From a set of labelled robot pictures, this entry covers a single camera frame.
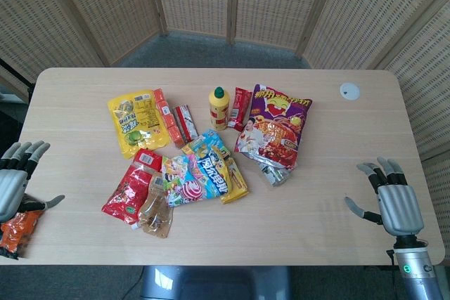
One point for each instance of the yellow green snack bag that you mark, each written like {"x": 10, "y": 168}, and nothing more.
{"x": 138, "y": 121}

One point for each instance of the purple red chips bag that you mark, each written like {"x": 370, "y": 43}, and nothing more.
{"x": 274, "y": 128}

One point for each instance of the orange snack packet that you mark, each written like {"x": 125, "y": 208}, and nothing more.
{"x": 15, "y": 229}

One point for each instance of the orange wafer pack strip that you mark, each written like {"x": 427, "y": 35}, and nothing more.
{"x": 168, "y": 117}

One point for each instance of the blue candy bag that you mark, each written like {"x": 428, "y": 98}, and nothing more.
{"x": 211, "y": 166}

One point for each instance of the yellow bottle green cap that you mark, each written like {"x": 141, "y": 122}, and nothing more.
{"x": 219, "y": 108}

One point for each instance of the silver foil packet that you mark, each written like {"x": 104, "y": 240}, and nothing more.
{"x": 276, "y": 173}

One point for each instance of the woven folding screen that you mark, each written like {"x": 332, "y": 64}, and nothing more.
{"x": 225, "y": 8}

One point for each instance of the red white candy bar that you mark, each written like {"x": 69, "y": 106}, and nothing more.
{"x": 186, "y": 122}

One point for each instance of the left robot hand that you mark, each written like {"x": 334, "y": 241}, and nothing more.
{"x": 10, "y": 187}

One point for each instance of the red stick snack packet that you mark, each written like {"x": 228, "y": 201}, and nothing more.
{"x": 239, "y": 108}

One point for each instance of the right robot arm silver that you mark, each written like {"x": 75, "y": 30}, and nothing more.
{"x": 420, "y": 272}

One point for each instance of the black stand pole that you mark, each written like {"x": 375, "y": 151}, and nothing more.
{"x": 15, "y": 75}

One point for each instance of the white table grommet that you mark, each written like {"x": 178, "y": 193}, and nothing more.
{"x": 349, "y": 90}

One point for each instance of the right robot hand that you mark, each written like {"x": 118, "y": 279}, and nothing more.
{"x": 400, "y": 205}

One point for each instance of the colourful candy bag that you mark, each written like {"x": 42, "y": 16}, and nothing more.
{"x": 183, "y": 182}

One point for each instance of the red snack bag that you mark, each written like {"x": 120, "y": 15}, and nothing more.
{"x": 130, "y": 187}

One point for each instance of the yellow snack packet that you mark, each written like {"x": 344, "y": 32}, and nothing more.
{"x": 233, "y": 180}

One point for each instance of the brown spout pouch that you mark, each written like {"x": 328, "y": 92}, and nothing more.
{"x": 154, "y": 212}

